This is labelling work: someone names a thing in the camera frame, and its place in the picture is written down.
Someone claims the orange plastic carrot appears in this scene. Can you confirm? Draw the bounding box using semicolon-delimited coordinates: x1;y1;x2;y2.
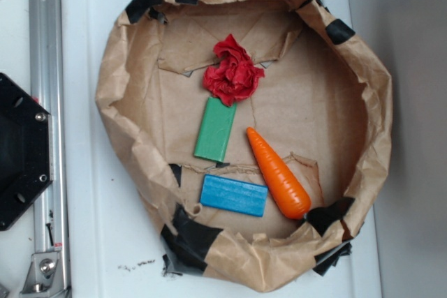
246;127;312;220

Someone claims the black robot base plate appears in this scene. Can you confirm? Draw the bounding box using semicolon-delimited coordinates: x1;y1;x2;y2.
1;73;52;232

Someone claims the green wooden block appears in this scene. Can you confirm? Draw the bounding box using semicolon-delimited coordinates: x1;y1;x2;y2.
194;97;237;162

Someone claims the crumpled red paper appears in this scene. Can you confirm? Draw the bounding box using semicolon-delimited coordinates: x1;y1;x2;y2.
203;34;265;107

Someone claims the aluminium extrusion rail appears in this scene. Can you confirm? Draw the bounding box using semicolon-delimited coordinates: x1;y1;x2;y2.
29;0;71;297

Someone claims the brown paper bin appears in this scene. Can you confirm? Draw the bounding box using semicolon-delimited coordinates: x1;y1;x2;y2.
96;0;393;292

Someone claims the blue wooden block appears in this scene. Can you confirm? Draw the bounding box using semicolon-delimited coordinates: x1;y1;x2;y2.
200;174;268;217

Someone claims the metal corner bracket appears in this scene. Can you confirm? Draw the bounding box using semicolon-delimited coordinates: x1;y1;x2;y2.
20;251;64;297

